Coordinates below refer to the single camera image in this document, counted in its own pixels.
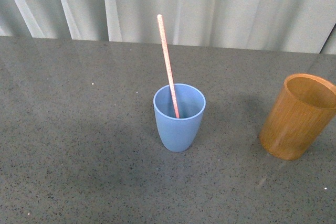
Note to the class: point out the white pleated curtain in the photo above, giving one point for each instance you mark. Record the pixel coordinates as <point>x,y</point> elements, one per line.
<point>280,25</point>

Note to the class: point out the blue plastic cup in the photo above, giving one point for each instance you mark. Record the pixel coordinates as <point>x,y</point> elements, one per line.
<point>177,134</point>

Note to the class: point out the pink chopstick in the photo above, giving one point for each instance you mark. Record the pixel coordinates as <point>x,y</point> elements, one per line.
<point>162,33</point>

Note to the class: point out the brown bamboo chopstick holder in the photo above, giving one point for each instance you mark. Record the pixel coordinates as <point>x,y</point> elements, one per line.
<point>303,108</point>

